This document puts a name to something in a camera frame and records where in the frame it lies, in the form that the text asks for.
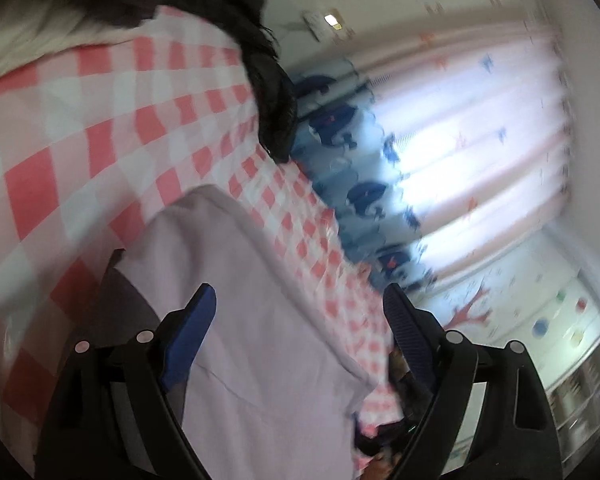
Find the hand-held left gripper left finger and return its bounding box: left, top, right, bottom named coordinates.
left=34, top=283, right=217, bottom=480

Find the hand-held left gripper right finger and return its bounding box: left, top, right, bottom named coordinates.
left=382, top=282, right=565, bottom=480

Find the lilac garment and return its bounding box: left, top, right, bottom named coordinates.
left=100, top=184, right=381, bottom=480

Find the blue whale print curtain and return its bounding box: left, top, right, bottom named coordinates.
left=289, top=59, right=437, bottom=302

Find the white drawer cabinet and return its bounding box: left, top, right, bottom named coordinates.
left=542, top=317, right=600, bottom=468

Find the pink sheer curtain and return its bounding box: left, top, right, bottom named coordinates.
left=355, top=19, right=578, bottom=283

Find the red checkered bed sheet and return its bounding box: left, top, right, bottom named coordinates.
left=0, top=6, right=406, bottom=480

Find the black fuzzy garment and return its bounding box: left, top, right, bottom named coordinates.
left=10, top=0, right=300, bottom=164

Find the white fluffy cloth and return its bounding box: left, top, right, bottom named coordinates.
left=0, top=0, right=146, bottom=86

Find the red coral wall sticker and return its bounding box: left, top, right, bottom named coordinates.
left=450, top=282, right=495, bottom=333

